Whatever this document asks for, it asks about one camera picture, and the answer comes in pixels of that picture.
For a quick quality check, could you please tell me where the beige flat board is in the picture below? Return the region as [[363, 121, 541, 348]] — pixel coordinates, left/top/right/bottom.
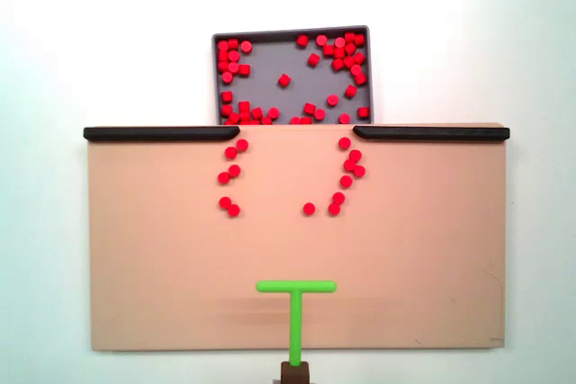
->
[[85, 121, 512, 353]]

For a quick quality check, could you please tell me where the black barrier strip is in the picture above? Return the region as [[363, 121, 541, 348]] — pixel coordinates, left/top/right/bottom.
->
[[83, 126, 241, 142], [352, 125, 511, 142]]

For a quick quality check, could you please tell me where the green T-shaped pusher tool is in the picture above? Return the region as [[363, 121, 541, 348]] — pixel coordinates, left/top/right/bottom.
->
[[255, 280, 338, 384]]

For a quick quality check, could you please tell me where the grey tray container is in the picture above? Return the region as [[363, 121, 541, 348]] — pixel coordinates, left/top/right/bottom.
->
[[211, 24, 375, 127]]

